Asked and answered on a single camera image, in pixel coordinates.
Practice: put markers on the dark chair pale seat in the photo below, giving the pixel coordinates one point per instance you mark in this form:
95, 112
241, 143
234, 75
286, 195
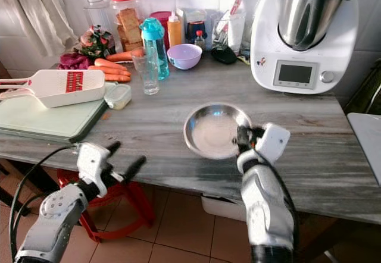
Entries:
366, 144

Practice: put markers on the red lid container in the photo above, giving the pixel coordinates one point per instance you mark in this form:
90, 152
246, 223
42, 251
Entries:
162, 16

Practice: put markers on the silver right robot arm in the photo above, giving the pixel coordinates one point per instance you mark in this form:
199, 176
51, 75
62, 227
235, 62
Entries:
268, 209

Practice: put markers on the pale green cutting board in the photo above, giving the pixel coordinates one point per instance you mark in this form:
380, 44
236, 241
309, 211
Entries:
36, 120

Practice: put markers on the red plastic stool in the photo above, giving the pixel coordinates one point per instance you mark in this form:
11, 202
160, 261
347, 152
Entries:
131, 206

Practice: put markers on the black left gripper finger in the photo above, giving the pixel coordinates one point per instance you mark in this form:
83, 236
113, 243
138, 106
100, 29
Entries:
114, 147
134, 169

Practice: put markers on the orange carrot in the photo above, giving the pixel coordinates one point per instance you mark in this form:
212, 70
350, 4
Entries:
120, 78
121, 56
108, 64
110, 72

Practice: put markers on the red lid jar with rusks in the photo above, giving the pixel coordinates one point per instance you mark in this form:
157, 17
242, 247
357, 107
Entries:
128, 22

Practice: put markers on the purple bowl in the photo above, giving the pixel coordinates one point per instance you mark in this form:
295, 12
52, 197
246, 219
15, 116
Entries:
184, 57

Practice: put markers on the round steel plate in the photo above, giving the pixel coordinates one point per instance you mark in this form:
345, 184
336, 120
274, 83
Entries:
211, 133

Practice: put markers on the small clear lidded container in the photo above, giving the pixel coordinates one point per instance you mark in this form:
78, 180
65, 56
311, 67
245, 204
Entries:
118, 97

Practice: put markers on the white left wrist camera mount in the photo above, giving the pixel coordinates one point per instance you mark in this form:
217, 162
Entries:
93, 166

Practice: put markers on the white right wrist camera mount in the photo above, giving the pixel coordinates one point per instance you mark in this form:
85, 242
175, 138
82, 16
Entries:
275, 141

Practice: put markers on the white curtain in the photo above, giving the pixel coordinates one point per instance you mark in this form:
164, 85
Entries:
38, 13

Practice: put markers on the black pouch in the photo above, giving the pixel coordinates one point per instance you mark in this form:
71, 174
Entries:
224, 55

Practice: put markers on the teal water bottle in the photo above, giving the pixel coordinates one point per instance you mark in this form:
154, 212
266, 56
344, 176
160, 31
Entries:
153, 34

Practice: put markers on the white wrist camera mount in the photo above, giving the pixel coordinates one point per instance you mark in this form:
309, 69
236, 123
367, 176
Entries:
93, 166
275, 141

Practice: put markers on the clear jar dark contents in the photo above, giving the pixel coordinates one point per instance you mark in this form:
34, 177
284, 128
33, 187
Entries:
195, 26

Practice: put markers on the clear drinking glass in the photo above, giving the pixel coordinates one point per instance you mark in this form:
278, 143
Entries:
146, 75

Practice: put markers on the white kitchen machine steel jug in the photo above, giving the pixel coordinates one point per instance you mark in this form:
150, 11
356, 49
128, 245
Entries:
303, 49

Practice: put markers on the small red cap bottle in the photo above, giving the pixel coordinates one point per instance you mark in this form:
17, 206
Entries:
199, 40

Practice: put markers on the clear empty lidded jar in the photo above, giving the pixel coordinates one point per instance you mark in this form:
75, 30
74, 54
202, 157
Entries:
97, 12

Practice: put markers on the flower ornament with green leaves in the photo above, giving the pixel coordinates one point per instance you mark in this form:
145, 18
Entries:
96, 43

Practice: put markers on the white mandoline slicer red blade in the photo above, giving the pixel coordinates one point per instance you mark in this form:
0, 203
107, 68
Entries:
56, 89

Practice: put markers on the purple red cabbage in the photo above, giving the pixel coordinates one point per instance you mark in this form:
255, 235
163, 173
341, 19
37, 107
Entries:
74, 61

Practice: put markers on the white plastic bin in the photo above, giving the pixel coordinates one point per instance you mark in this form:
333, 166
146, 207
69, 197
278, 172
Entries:
223, 208

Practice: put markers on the orange sauce squeeze bottle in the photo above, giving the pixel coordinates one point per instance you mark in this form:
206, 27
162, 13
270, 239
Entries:
175, 32

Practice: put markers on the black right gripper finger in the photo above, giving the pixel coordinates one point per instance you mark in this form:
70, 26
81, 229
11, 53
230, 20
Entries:
243, 139

